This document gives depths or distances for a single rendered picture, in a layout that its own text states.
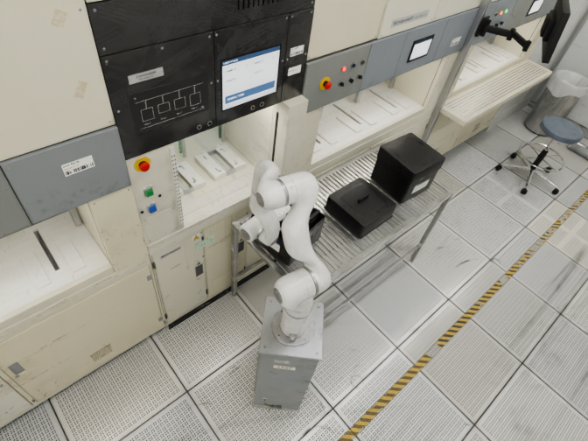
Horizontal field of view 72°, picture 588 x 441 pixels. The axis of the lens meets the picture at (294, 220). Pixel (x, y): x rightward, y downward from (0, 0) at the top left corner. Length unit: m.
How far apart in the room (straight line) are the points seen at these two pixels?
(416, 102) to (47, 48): 2.54
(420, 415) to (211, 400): 1.23
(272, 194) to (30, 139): 0.75
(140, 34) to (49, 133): 0.41
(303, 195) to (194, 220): 0.84
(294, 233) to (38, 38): 0.93
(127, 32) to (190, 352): 1.87
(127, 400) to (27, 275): 0.94
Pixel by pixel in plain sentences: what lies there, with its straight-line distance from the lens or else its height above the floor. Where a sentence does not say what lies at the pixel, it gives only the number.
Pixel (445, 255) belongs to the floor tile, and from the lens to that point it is 3.46.
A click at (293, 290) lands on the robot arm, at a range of 1.51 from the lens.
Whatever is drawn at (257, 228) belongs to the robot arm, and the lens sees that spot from 1.78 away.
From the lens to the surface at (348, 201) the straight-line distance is 2.29.
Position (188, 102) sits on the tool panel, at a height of 1.56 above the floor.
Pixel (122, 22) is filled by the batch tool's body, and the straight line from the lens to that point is 1.41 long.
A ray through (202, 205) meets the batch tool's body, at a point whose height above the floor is 0.87.
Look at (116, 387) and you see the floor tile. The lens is 2.68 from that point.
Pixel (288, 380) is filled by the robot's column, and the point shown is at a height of 0.46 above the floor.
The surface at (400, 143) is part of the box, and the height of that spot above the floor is 1.01.
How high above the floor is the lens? 2.45
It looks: 48 degrees down
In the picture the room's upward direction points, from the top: 10 degrees clockwise
